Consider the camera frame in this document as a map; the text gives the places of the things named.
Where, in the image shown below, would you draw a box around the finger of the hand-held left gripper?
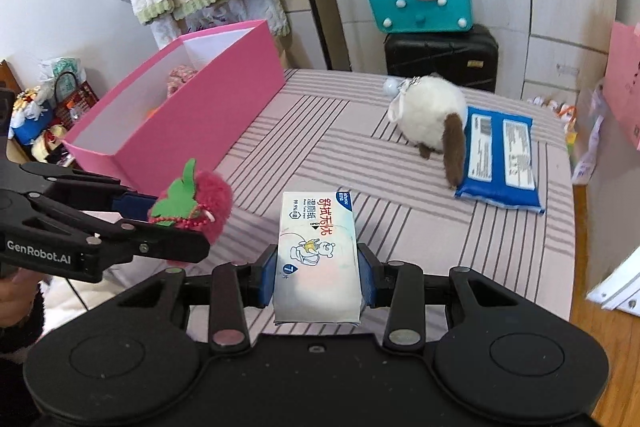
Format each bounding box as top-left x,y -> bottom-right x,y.
19,161 -> 162,216
24,191 -> 212,269

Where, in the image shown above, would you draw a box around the pink crochet fabric item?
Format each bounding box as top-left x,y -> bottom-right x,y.
166,66 -> 200,98

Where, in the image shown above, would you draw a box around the black suitcase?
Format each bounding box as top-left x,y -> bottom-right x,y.
384,24 -> 501,94

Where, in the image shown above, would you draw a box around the red strawberry plush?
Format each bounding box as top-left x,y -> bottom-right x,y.
147,158 -> 234,264

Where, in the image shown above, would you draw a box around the white wet wipes pack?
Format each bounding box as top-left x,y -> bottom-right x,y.
272,191 -> 363,327

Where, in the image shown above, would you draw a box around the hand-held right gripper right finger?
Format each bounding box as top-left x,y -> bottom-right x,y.
356,243 -> 521,354

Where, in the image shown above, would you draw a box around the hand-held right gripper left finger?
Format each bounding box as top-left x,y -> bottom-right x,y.
117,243 -> 281,354

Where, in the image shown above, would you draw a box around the white brown plush toy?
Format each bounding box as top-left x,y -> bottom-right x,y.
382,74 -> 471,188

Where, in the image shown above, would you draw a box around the wrapped flower bouquet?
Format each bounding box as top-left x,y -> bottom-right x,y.
10,87 -> 56,148

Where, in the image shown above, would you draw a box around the striped pink tablecloth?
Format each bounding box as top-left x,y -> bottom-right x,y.
175,68 -> 576,343

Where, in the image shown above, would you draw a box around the pink paper bag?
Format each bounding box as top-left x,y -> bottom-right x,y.
602,21 -> 640,150

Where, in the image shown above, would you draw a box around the pink storage box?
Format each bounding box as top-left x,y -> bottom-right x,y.
62,19 -> 287,198

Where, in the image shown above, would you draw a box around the person's left hand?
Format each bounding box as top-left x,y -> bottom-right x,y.
0,267 -> 43,330

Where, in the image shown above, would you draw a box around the white fleece pants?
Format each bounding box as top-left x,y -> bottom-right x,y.
150,0 -> 291,50

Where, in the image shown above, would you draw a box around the white green plastic bag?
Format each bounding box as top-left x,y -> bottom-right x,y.
39,56 -> 86,88

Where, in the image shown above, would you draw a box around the blue wipes pack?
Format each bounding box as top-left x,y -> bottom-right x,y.
454,106 -> 546,214

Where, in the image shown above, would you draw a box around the red mesh basket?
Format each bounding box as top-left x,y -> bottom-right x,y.
52,72 -> 101,128

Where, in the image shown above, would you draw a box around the wooden bed headboard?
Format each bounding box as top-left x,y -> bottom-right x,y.
0,59 -> 23,95

